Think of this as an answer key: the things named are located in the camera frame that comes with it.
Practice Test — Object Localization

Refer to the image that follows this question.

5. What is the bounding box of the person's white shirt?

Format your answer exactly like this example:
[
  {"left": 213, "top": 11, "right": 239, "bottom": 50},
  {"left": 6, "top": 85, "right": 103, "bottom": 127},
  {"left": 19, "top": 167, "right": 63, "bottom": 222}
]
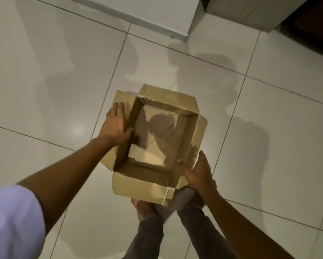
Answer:
[{"left": 0, "top": 185, "right": 46, "bottom": 259}]

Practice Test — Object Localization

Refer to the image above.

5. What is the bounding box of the person's left forearm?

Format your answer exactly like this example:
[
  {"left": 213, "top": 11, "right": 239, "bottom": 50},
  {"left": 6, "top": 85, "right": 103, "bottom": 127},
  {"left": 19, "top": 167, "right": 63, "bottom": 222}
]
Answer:
[{"left": 17, "top": 137, "right": 116, "bottom": 235}]

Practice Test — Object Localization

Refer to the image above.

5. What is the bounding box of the person's right forearm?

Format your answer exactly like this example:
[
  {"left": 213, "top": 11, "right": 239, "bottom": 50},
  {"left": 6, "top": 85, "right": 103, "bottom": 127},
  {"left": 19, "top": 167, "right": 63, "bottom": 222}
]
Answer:
[{"left": 202, "top": 190, "right": 296, "bottom": 259}]

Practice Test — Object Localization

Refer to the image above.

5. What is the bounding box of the person's left hand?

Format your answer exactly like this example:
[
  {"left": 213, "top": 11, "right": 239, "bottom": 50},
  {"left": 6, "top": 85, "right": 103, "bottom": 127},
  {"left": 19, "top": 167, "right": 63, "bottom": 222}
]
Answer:
[{"left": 98, "top": 101, "right": 134, "bottom": 146}]

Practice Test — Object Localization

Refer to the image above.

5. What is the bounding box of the steel bin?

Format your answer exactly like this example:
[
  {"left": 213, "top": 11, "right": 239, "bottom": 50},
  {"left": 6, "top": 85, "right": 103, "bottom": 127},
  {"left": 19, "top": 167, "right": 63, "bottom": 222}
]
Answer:
[{"left": 204, "top": 0, "right": 312, "bottom": 33}]

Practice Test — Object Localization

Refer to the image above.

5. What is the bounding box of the dark maroon refrigerator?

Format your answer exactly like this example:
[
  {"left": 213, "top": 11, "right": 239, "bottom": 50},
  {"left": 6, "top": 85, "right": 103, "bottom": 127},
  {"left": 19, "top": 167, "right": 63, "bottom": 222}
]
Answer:
[{"left": 281, "top": 0, "right": 323, "bottom": 61}]

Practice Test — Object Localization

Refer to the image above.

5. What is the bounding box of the printed cardboard box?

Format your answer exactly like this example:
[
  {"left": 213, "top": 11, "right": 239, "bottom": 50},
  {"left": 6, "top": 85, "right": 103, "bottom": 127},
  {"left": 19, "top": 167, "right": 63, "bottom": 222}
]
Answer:
[{"left": 100, "top": 83, "right": 208, "bottom": 207}]

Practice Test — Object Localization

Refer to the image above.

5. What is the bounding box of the person's left foot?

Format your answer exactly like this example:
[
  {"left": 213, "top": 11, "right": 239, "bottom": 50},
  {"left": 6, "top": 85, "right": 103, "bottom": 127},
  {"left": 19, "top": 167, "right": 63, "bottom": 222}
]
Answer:
[{"left": 131, "top": 198, "right": 158, "bottom": 222}]

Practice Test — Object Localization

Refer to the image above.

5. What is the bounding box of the person's right hand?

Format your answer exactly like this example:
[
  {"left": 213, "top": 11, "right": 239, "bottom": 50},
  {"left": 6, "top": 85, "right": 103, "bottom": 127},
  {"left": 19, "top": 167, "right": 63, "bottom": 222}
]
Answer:
[{"left": 177, "top": 151, "right": 217, "bottom": 195}]

